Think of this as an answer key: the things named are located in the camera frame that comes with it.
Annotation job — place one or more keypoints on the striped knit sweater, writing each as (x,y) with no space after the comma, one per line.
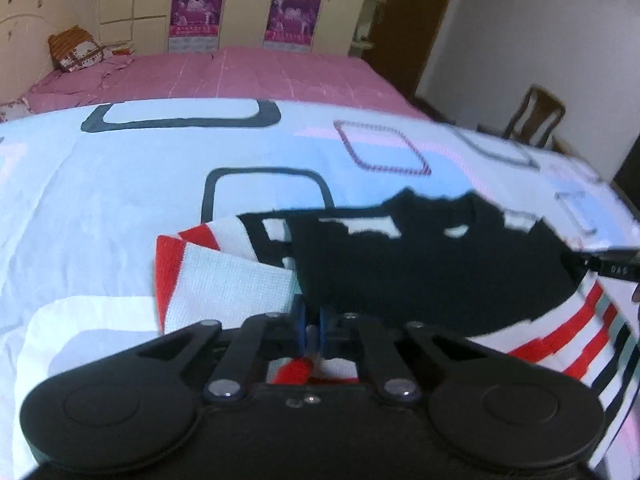
(425,260)

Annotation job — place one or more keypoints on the wooden chair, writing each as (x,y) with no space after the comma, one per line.
(532,115)

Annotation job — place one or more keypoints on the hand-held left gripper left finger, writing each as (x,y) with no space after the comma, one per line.
(300,330)

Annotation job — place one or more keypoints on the orange cartoon pillow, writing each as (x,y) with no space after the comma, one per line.
(80,50)

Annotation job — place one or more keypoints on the small patterned pillow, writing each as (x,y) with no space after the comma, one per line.
(14,110)

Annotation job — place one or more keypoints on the cream wardrobe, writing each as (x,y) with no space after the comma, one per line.
(145,0)

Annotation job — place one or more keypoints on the cream rounded headboard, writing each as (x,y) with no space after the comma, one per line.
(25,20)

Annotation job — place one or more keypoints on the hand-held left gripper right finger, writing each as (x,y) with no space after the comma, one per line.
(326,332)

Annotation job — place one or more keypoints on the open corner shelf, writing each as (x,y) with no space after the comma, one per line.
(370,10)

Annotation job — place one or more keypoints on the printed blanket with rectangles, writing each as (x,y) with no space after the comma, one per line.
(125,210)

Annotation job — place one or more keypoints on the pink bed sheet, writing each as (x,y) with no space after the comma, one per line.
(275,75)

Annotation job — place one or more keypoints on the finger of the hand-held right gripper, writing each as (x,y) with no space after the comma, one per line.
(580,261)

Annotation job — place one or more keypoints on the purple wall poster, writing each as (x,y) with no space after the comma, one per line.
(291,20)
(196,15)

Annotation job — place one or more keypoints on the person's right hand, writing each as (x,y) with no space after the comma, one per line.
(636,294)

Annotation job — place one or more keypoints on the dark wooden door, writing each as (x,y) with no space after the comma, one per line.
(415,25)

